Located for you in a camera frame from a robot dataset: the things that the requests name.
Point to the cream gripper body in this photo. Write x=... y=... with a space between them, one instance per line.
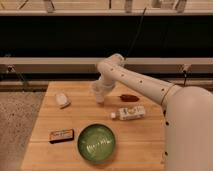
x=100 y=96

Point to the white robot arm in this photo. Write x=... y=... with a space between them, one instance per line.
x=188 y=113

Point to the small white ceramic piece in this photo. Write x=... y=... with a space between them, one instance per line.
x=62 y=100

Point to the green ceramic bowl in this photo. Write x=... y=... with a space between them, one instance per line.
x=96 y=143

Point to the orange and black box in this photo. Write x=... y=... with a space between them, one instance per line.
x=61 y=136

